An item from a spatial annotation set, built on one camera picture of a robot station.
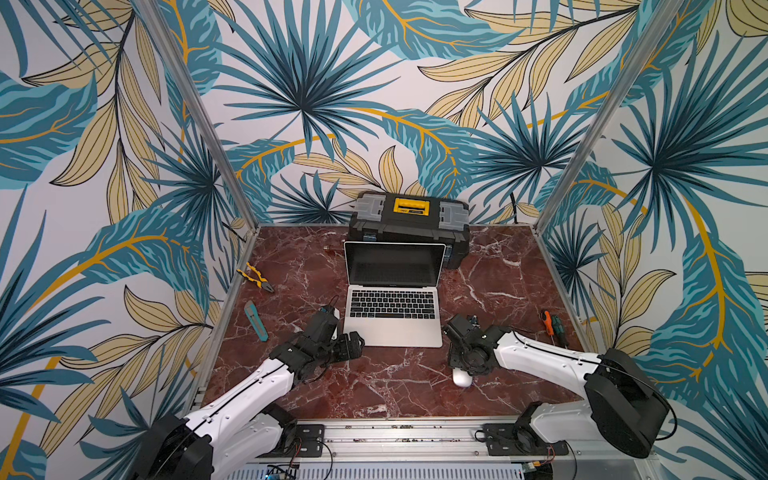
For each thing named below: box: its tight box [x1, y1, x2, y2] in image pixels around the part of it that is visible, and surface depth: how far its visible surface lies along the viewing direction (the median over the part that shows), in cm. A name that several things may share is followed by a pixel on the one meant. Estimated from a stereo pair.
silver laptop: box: [343, 242, 446, 348], surface depth 100 cm
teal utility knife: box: [244, 300, 269, 342], surface depth 95 cm
